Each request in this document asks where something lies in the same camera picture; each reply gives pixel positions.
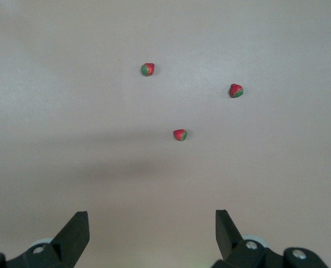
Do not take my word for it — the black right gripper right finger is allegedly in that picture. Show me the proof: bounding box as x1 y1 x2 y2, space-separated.
211 209 284 268

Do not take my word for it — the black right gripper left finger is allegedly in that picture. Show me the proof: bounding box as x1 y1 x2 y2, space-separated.
6 211 90 268

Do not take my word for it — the red toy strawberry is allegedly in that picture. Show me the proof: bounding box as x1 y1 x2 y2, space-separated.
228 83 244 99
172 128 189 142
141 63 156 77

